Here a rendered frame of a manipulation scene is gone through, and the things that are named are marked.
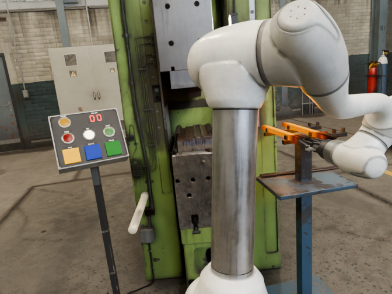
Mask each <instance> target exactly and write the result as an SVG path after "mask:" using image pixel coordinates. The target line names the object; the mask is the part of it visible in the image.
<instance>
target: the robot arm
mask: <svg viewBox="0 0 392 294"><path fill-rule="evenodd" d="M187 67H188V73H189V76H190V78H191V80H192V81H193V82H194V83H195V84H196V85H197V86H198V87H199V88H200V89H202V91H203V93H204V95H205V100H206V102H207V104H208V106H209V108H213V111H212V220H211V262H210V263H209V264H208V265H207V266H206V267H205V268H204V269H203V270H202V272H201V274H200V277H198V278H197V279H196V280H194V281H193V282H192V283H191V284H190V286H189V287H188V289H187V291H186V293H185V294H268V293H267V290H266V287H265V284H264V278H263V276H262V274H261V273H260V271H259V270H258V269H257V268H256V267H255V266H254V233H255V211H256V168H257V125H258V109H260V108H261V106H262V105H263V103H264V100H265V97H266V95H267V92H268V89H269V88H270V86H287V87H295V88H299V87H300V88H301V90H302V91H303V93H305V94H306V95H307V96H308V97H309V98H310V99H311V100H312V101H313V102H314V103H315V104H316V105H317V106H318V107H319V109H320V110H321V111H322V112H324V113H325V114H326V115H328V116H330V117H332V118H337V119H348V118H354V117H359V116H364V115H365V116H364V118H363V121H362V126H361V127H360V129H359V130H358V132H357V133H356V134H355V135H354V136H353V137H351V138H350V139H348V140H347V141H340V140H337V139H335V140H331V139H326V140H323V139H318V138H316V139H313V138H312V139H310V141H306V139H304V138H301V137H299V136H295V141H296V143H297V144H299V147H300V148H302V149H303V150H304V151H305V152H306V153H307V152H310V151H313V152H316V153H318V154H319V156H320V157H321V158H323V159H325V161H326V162H328V163H330V164H332V165H334V166H337V167H338V168H339V169H340V170H342V171H343V172H346V173H348V174H350V175H352V176H355V177H360V178H363V179H376V178H378V177H380V176H382V175H383V174H384V172H385V171H386V169H387V166H388V163H387V159H386V157H385V155H384V153H385V151H386V150H387V149H388V148H389V147H390V146H391V145H392V96H390V97H388V96H387V95H385V94H382V93H364V94H348V83H349V64H348V52H347V48H346V45H345V41H344V38H343V36H342V34H341V31H340V29H339V27H338V26H337V24H336V22H335V21H334V19H333V18H332V17H331V15H330V14H329V13H328V12H327V11H326V10H325V9H324V8H323V7H322V6H321V5H319V4H318V3H317V2H315V1H312V0H296V1H293V2H290V3H288V4H286V5H285V6H284V7H282V8H281V9H280V10H279V11H278V12H277V13H276V14H275V15H274V17H273V18H270V19H264V20H250V21H246V22H241V23H236V24H231V25H228V26H224V27H221V28H218V29H216V30H213V31H211V32H209V33H208V34H206V35H204V36H203V37H201V38H200V39H199V40H198V41H196V42H195V43H194V44H193V46H192V47H191V49H190V52H189V54H188V58H187Z"/></svg>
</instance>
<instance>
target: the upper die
mask: <svg viewBox="0 0 392 294"><path fill-rule="evenodd" d="M170 83H171V89H181V88H193V87H197V85H196V84H195V83H194V82H193V81H192V80H191V78H190V76H189V73H188V70H187V69H186V70H180V71H170Z"/></svg>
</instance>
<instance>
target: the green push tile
mask: <svg viewBox="0 0 392 294"><path fill-rule="evenodd" d="M104 145H105V148H106V152H107V157H110V156H115V155H122V154H123V153H122V150H121V146H120V142H119V141H112V142H106V143H104Z"/></svg>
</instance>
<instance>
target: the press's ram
mask: <svg viewBox="0 0 392 294"><path fill-rule="evenodd" d="M152 5H153V15H154V21H155V31H156V41H157V51H158V57H159V67H160V72H170V71H180V70H186V69H188V67H187V58H188V54H189V52H190V49H191V47H192V46H193V44H194V43H195V42H196V41H198V40H199V39H200V38H201V37H203V36H204V35H206V34H208V33H209V32H211V31H213V30H214V28H213V20H212V4H211V0H152Z"/></svg>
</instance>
